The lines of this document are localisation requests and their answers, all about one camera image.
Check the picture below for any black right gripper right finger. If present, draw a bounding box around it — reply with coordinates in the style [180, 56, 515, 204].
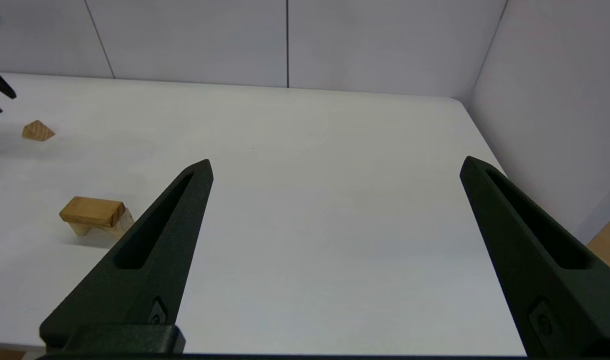
[459, 155, 610, 360]

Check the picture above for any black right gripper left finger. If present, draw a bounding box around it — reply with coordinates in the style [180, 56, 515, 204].
[39, 159, 215, 347]

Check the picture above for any rectangular wooden building block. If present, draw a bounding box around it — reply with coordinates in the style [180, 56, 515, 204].
[59, 196, 127, 229]

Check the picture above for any triangular wooden building block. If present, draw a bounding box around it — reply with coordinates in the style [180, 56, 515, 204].
[21, 119, 56, 143]

